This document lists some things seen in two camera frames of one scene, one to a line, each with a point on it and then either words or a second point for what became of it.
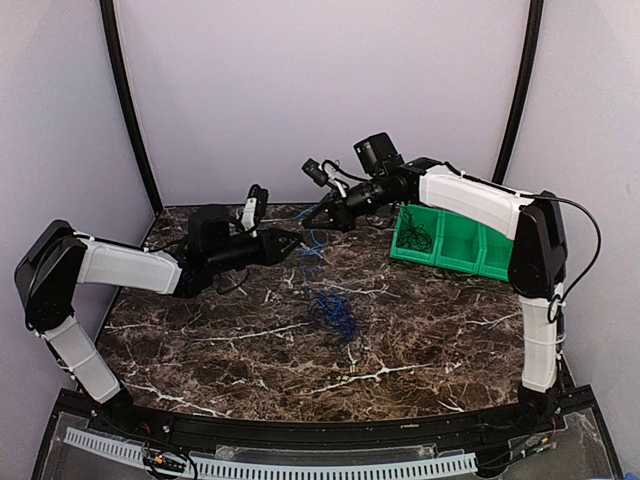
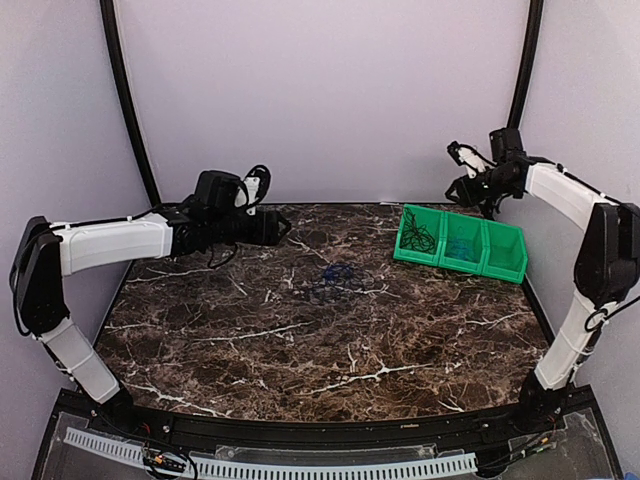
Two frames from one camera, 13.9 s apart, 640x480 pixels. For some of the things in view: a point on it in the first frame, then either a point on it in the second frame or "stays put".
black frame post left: [125, 85] stays put
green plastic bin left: [417, 234] stays put
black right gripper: [337, 208] → [468, 198]
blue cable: [330, 307] → [338, 280]
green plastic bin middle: [460, 243] stays put
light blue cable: [311, 245] → [460, 248]
